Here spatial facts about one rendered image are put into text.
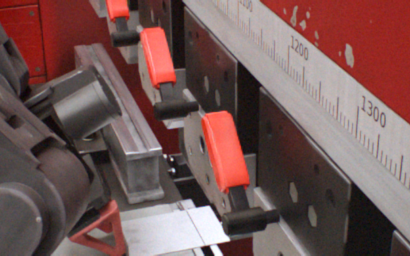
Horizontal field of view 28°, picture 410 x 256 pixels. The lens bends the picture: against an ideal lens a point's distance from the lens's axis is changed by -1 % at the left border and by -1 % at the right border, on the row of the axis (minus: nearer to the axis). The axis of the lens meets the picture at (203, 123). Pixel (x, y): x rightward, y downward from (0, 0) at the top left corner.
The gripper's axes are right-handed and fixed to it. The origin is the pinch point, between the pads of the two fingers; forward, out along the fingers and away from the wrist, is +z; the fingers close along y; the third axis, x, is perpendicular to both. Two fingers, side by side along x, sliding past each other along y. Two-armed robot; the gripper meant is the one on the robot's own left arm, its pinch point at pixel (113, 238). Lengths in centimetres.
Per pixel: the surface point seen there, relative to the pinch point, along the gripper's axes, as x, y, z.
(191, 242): -7.7, -2.4, 5.3
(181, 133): -14.0, 2.3, -6.0
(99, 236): 1.8, 2.8, 0.5
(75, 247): 4.7, 1.2, -1.0
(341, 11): -26, -44, -34
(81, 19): -9, 84, 4
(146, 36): -16.3, -11.1, -24.9
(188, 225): -8.4, 1.4, 5.6
